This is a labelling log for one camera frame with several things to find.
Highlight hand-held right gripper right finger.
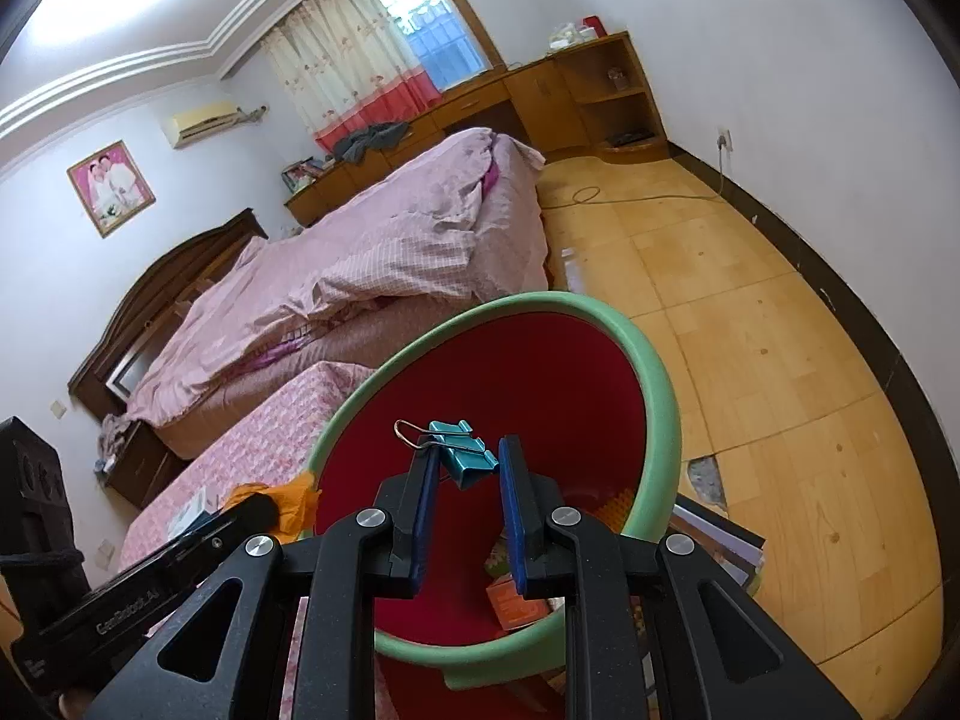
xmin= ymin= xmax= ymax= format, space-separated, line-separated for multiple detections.
xmin=499 ymin=435 xmax=863 ymax=720

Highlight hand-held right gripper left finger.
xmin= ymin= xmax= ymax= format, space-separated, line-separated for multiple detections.
xmin=82 ymin=450 xmax=443 ymax=720

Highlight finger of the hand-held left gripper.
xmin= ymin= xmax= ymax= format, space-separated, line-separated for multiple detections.
xmin=166 ymin=493 xmax=280 ymax=545

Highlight orange wrapper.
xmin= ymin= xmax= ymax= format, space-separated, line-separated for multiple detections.
xmin=223 ymin=471 xmax=325 ymax=542

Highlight teal binder clip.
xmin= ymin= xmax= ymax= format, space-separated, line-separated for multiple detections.
xmin=394 ymin=420 xmax=502 ymax=490

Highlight red bin with green rim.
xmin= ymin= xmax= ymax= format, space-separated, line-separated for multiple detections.
xmin=306 ymin=292 xmax=685 ymax=720

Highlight teal white small box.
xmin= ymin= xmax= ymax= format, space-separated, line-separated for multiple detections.
xmin=168 ymin=487 xmax=212 ymax=539

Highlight pink floral bed sheet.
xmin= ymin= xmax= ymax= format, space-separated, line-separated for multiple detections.
xmin=116 ymin=361 xmax=398 ymax=720

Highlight orange carton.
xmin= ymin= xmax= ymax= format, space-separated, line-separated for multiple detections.
xmin=486 ymin=572 xmax=557 ymax=632

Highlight orange textured packet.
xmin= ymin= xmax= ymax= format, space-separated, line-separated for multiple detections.
xmin=598 ymin=490 xmax=640 ymax=535

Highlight wooden nightstand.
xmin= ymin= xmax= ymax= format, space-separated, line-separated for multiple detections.
xmin=101 ymin=420 xmax=190 ymax=512

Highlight brown bed mattress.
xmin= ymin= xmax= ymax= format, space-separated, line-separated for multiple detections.
xmin=150 ymin=298 xmax=485 ymax=460

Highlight black boxy object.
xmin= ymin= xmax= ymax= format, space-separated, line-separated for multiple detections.
xmin=0 ymin=416 xmax=74 ymax=601

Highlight crumpled cloth on nightstand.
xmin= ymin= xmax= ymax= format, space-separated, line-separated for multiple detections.
xmin=94 ymin=412 xmax=145 ymax=475

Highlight stack of books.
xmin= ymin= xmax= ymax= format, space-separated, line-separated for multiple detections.
xmin=637 ymin=493 xmax=767 ymax=720

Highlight dark wooden headboard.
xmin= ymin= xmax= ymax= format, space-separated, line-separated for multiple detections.
xmin=67 ymin=208 xmax=269 ymax=421

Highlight pink checked duvet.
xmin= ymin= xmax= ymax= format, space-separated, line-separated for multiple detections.
xmin=124 ymin=127 xmax=550 ymax=427

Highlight pile of books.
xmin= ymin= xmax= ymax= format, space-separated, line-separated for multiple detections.
xmin=281 ymin=157 xmax=336 ymax=193

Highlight dark grey cloth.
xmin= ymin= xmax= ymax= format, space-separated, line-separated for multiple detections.
xmin=334 ymin=120 xmax=413 ymax=165

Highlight long wooden desk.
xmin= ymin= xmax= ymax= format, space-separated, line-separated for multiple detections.
xmin=283 ymin=58 xmax=595 ymax=228

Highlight cream and red curtain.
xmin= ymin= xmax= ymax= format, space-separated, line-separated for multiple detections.
xmin=259 ymin=0 xmax=445 ymax=155

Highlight wooden shelf unit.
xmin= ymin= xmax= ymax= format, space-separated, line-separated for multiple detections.
xmin=559 ymin=31 xmax=671 ymax=163

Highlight white containers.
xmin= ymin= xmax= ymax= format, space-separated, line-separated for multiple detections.
xmin=547 ymin=19 xmax=598 ymax=53

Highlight window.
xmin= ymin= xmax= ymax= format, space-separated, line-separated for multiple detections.
xmin=371 ymin=0 xmax=501 ymax=88

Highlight framed wall photo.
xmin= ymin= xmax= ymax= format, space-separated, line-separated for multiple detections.
xmin=66 ymin=139 xmax=157 ymax=239

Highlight wall air conditioner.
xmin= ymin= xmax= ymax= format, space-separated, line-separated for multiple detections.
xmin=165 ymin=99 xmax=250 ymax=150

